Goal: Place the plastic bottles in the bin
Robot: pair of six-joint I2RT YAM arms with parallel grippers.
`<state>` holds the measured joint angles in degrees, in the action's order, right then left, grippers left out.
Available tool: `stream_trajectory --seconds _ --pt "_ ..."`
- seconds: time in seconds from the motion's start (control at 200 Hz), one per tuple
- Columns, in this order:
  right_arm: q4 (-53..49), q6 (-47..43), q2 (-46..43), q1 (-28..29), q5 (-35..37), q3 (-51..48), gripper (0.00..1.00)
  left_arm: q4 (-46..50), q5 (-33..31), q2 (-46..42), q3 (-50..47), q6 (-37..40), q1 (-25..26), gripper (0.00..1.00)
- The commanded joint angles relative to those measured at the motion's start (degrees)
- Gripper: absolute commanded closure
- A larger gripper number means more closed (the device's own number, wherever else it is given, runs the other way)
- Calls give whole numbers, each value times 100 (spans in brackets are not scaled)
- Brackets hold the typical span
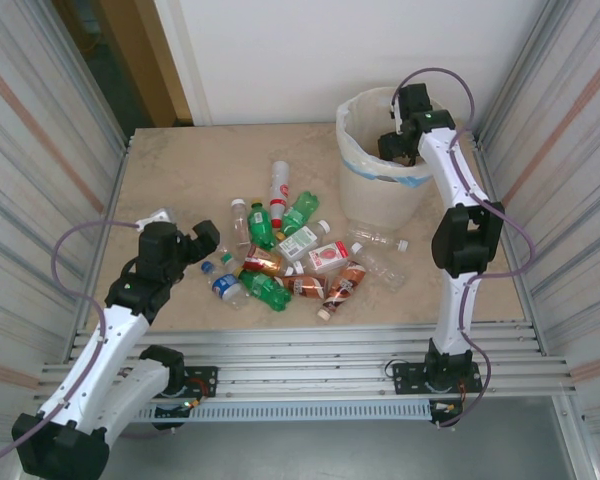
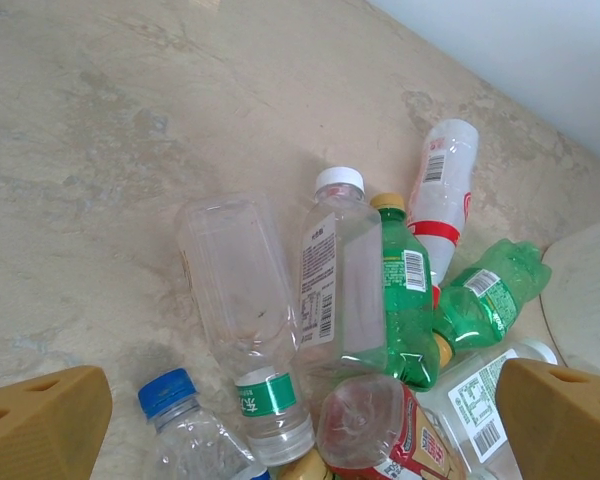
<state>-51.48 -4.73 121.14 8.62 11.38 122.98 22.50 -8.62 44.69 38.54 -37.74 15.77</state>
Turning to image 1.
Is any aluminium rail frame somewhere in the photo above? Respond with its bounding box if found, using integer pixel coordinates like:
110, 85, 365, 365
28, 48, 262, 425
33, 322, 579, 401

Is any aluminium profile side panel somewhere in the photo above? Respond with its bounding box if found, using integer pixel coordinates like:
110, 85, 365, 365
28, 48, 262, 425
0, 0, 131, 480
472, 0, 600, 480

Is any green bottle orange cap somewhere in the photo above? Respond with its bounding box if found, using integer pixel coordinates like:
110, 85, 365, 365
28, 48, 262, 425
233, 267, 294, 314

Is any green bottle yellow cap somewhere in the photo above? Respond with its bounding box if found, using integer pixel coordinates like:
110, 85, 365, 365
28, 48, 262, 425
274, 190, 321, 239
247, 198, 277, 251

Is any small clear white-label bottle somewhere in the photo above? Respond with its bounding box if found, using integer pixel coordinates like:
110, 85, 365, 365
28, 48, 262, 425
229, 198, 252, 249

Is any square bottle red label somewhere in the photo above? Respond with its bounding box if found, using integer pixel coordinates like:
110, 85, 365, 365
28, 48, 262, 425
283, 240, 350, 279

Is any shiny brown bottle cream cap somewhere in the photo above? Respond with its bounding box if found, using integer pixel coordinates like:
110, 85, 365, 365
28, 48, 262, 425
315, 260, 369, 321

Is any clear ribbed bottle white cap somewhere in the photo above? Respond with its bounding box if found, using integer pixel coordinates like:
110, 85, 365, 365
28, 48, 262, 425
346, 222, 410, 252

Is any blue-cap bottle light-blue label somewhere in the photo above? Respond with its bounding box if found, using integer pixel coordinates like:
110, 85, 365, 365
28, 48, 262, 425
200, 260, 251, 311

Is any translucent bin liner bag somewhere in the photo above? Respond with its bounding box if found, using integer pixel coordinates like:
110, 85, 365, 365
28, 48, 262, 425
335, 85, 456, 191

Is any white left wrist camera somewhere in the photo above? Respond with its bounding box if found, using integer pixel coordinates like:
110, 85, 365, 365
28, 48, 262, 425
136, 207, 177, 227

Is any square bottle green white label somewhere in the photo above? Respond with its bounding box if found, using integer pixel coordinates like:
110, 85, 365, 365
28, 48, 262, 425
275, 219, 332, 264

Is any red gold bottle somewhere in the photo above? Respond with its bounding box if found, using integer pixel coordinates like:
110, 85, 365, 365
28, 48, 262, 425
242, 243, 285, 276

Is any tall clear bottle red label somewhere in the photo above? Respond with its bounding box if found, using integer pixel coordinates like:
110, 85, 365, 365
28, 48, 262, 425
268, 159, 292, 230

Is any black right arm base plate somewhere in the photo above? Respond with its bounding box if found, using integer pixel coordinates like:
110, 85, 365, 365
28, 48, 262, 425
391, 360, 483, 397

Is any cream plastic waste bin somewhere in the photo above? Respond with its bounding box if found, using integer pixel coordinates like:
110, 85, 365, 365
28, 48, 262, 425
335, 85, 456, 231

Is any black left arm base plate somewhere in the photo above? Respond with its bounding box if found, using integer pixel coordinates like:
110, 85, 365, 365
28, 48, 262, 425
177, 365, 220, 400

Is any grey slotted cable duct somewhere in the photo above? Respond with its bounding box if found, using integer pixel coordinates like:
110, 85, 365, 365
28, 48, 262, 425
129, 399, 434, 425

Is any brown label bottle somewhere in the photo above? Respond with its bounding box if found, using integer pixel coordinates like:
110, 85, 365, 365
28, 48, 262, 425
274, 272, 330, 301

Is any wooden door frame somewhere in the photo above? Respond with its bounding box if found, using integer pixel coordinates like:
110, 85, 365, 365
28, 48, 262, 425
97, 0, 196, 127

